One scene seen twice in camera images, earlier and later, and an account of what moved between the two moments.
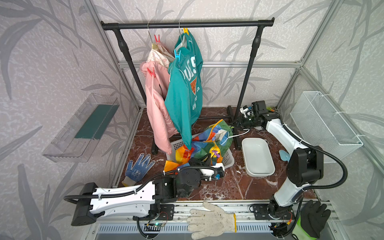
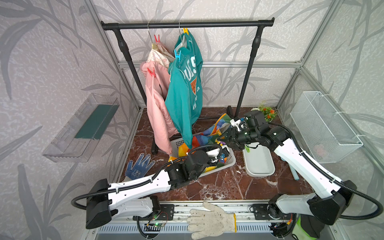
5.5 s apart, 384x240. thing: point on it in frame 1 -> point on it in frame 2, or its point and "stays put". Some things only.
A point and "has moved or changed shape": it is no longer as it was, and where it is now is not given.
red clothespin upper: [158, 40] stays put
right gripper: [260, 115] -> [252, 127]
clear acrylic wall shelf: [76, 139] stays put
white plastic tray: [258, 160] stays put
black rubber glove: [314, 216] stays put
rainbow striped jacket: [209, 145] has moved or changed shape
